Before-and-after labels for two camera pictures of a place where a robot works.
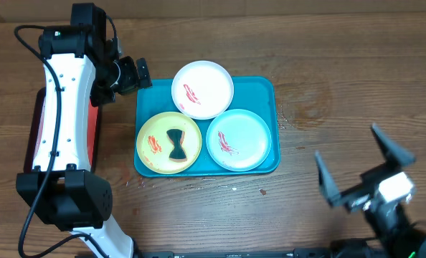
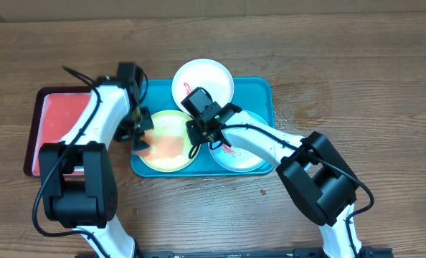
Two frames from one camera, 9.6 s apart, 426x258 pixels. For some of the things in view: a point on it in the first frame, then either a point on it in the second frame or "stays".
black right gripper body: (363, 193) to (199, 132)
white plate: (202, 89) stays
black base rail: (283, 253) stays
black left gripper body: (112, 77) to (133, 123)
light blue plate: (238, 140) stays
